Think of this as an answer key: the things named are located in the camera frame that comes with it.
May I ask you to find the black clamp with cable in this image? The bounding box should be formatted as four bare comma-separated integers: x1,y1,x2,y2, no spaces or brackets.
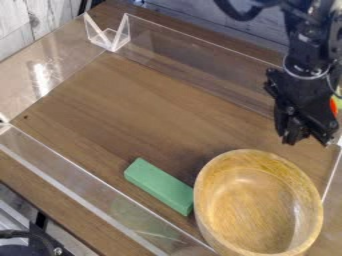
0,209,76,256

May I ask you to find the clear acrylic front wall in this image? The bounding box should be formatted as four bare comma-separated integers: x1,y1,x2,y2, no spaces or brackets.
0,124,215,256

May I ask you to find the clear acrylic left wall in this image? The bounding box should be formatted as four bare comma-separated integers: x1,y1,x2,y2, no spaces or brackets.
0,17,104,123

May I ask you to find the red plush strawberry toy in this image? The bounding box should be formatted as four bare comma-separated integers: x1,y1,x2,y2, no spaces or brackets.
330,97,342,117

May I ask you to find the clear acrylic wall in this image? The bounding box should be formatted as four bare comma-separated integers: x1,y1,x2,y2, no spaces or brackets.
0,17,104,123
117,14,282,119
0,124,215,256

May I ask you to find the clear acrylic back wall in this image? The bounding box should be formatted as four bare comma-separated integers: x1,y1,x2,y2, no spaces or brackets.
117,14,282,119

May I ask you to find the clear acrylic corner bracket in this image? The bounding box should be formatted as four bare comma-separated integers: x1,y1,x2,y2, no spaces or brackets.
83,13,131,52

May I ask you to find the wooden bowl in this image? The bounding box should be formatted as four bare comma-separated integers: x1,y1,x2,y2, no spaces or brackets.
194,149,323,256

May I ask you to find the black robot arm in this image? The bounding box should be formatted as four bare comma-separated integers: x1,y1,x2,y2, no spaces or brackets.
214,0,342,145

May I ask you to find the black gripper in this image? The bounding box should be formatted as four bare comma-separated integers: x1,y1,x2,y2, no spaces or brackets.
264,69,339,146

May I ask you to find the green rectangular block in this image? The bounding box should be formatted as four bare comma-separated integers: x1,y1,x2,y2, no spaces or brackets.
124,158,194,216

